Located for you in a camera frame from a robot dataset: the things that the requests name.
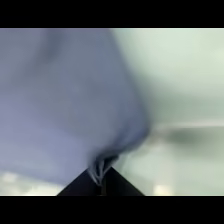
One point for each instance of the blue shirt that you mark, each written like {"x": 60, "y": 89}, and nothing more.
{"x": 63, "y": 106}

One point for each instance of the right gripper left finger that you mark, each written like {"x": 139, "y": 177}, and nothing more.
{"x": 81, "y": 187}

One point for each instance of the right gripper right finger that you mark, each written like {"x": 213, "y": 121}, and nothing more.
{"x": 120, "y": 185}

